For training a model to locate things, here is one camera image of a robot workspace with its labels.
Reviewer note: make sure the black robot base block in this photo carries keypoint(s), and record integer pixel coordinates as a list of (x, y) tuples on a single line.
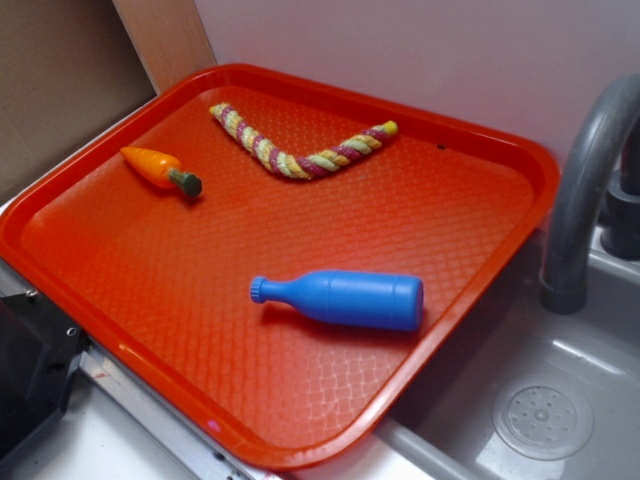
[(40, 353)]

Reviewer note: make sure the grey plastic toy sink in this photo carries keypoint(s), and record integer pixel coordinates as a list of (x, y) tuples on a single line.
[(517, 392)]

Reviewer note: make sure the blue plastic toy bottle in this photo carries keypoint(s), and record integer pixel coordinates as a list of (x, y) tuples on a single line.
[(337, 297)]

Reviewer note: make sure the wooden board panel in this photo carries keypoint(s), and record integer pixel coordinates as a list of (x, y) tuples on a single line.
[(169, 38)]

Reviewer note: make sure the orange plastic toy carrot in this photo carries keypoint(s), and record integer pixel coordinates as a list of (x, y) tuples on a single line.
[(162, 170)]

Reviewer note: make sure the grey toy sink faucet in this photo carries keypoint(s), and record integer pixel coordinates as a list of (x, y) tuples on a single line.
[(600, 179)]

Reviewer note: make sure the red plastic serving tray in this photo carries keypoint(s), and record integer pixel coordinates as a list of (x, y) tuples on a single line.
[(297, 177)]

